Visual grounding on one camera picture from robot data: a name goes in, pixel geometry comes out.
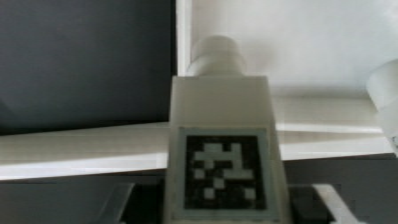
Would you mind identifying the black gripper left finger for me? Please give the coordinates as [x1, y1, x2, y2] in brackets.
[94, 182, 164, 224]

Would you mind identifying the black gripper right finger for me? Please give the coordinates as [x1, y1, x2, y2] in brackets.
[290, 184, 364, 224]

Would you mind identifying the white table leg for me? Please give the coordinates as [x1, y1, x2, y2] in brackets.
[164, 36, 293, 224]

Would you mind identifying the white square tabletop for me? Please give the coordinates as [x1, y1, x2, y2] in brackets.
[0, 0, 398, 181]

